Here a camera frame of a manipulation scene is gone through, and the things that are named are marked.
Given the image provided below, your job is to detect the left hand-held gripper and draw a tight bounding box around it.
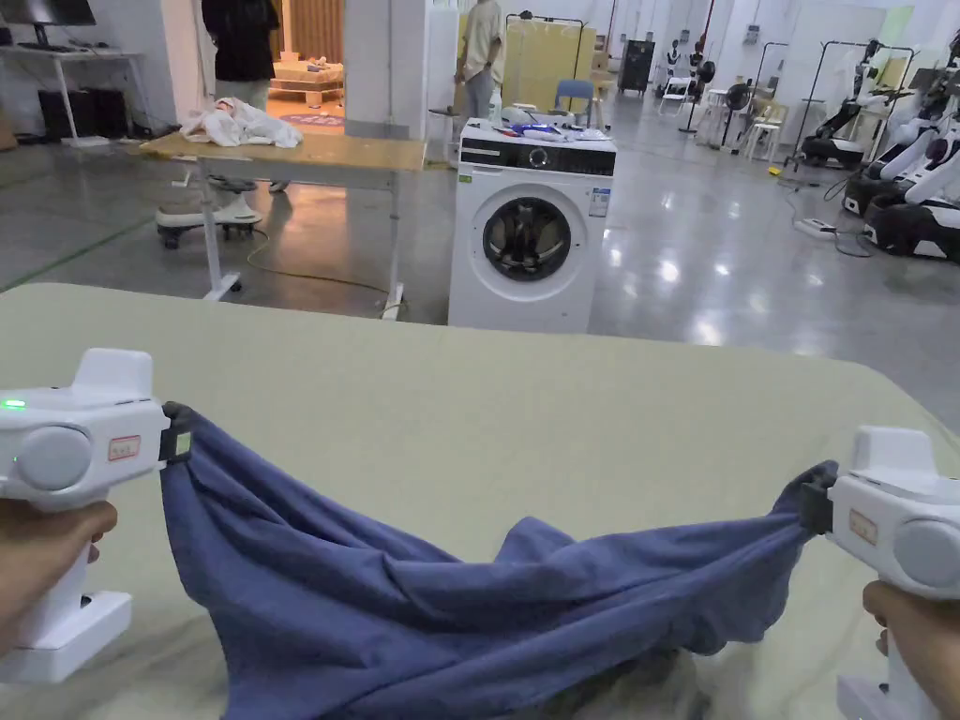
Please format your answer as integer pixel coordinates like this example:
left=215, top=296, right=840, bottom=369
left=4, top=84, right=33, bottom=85
left=0, top=348, right=200, bottom=683

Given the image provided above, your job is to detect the dark blue shirt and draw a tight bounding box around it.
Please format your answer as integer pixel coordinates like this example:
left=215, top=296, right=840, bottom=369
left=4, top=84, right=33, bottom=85
left=159, top=426, right=841, bottom=720

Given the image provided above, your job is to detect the person's left hand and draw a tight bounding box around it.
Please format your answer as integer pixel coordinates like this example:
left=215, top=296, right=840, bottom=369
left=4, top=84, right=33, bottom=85
left=0, top=497, right=120, bottom=655

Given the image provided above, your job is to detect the person's right hand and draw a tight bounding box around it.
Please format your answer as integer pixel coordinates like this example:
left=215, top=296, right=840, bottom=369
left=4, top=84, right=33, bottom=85
left=862, top=579, right=960, bottom=720

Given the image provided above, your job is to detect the white wheeled base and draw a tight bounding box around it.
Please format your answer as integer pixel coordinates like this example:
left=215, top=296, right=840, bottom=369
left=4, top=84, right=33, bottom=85
left=155, top=174, right=264, bottom=251

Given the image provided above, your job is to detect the bed with pale green sheet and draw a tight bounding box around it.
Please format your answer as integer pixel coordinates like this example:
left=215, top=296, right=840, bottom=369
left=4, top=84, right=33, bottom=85
left=0, top=282, right=960, bottom=720

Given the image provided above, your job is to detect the white and black robot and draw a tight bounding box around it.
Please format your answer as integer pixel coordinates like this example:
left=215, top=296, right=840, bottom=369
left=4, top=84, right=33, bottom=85
left=841, top=66, right=960, bottom=263
left=794, top=37, right=905, bottom=171

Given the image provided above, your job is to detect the wooden table with white cloths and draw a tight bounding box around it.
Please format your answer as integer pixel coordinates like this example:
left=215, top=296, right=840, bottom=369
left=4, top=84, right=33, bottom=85
left=140, top=97, right=428, bottom=322

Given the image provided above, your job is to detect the white stool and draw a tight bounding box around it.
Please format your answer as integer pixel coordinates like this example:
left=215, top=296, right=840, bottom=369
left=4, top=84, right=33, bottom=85
left=745, top=119, right=786, bottom=163

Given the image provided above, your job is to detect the black standing fan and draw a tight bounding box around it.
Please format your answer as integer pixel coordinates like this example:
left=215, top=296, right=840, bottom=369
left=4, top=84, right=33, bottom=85
left=721, top=81, right=754, bottom=149

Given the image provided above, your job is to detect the white washing machine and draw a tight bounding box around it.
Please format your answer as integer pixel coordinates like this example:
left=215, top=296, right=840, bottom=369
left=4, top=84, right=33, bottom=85
left=447, top=107, right=619, bottom=336

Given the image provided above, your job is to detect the wooden show room bed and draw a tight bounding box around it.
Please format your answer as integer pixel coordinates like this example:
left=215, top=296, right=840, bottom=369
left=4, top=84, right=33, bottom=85
left=268, top=53, right=346, bottom=108

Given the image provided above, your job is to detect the white desk with monitor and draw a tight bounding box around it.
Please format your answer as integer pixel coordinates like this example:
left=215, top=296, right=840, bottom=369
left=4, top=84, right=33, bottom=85
left=0, top=0, right=148, bottom=145

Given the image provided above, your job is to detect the black cabinet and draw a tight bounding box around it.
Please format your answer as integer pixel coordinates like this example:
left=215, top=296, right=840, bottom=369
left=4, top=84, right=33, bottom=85
left=618, top=37, right=657, bottom=98

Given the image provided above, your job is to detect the blue chair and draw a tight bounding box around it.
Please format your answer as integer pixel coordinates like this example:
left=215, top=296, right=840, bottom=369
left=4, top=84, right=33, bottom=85
left=554, top=78, right=598, bottom=130

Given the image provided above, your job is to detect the clothes rack with yellow board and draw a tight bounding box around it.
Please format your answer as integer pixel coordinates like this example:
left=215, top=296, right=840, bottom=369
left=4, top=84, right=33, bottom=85
left=503, top=10, right=599, bottom=115

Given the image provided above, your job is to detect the yellow cable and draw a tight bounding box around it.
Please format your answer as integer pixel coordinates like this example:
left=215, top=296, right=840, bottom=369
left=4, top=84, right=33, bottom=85
left=247, top=227, right=412, bottom=315

